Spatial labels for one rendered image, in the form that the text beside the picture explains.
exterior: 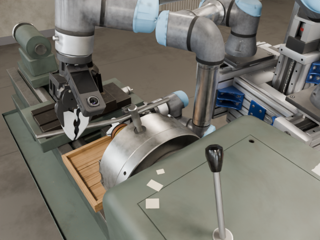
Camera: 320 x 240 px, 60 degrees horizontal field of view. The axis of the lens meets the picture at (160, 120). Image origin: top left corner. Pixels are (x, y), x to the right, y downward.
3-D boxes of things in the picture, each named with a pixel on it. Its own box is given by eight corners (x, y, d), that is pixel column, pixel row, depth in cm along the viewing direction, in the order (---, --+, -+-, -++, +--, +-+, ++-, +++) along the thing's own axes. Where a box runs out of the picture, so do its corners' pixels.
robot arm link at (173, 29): (234, 24, 133) (188, 56, 92) (205, 19, 138) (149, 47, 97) (239, -3, 126) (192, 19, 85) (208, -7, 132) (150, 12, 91)
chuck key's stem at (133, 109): (144, 133, 79) (135, 103, 71) (147, 137, 77) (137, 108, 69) (137, 135, 79) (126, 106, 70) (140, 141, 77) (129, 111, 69)
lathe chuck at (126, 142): (200, 170, 100) (194, 108, 78) (129, 227, 90) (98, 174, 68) (184, 156, 106) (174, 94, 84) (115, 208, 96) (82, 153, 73)
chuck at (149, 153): (207, 176, 98) (202, 114, 76) (135, 235, 88) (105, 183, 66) (200, 170, 100) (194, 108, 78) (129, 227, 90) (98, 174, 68)
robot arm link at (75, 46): (101, 36, 55) (60, 36, 50) (99, 58, 57) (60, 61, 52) (85, 25, 60) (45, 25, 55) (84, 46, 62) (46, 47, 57)
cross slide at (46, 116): (131, 104, 138) (131, 96, 136) (45, 139, 118) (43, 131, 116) (113, 89, 150) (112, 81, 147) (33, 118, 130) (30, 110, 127)
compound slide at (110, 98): (117, 108, 128) (116, 99, 125) (97, 115, 124) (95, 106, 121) (96, 89, 141) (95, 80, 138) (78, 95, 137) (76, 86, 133)
